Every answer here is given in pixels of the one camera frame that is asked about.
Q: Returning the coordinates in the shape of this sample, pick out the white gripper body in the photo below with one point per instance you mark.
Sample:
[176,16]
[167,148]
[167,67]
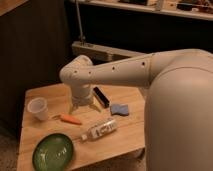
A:
[81,95]

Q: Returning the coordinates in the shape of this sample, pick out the wooden shelf unit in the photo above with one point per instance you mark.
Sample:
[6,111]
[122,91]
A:
[100,52]

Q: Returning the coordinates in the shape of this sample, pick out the orange toy carrot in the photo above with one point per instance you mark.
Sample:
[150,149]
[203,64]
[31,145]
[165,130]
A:
[68,118]

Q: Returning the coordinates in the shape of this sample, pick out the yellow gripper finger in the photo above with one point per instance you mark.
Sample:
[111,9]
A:
[95,107]
[72,108]

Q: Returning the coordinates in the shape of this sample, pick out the metal pole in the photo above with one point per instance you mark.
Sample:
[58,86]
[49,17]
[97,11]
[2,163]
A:
[82,37]

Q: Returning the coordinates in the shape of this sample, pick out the blue sponge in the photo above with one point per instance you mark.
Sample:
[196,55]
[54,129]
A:
[117,109]

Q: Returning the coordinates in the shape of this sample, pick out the white ceramic cup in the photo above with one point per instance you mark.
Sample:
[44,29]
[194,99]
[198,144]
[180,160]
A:
[38,107]

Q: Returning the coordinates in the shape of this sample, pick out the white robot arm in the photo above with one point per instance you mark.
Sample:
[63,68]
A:
[178,117]

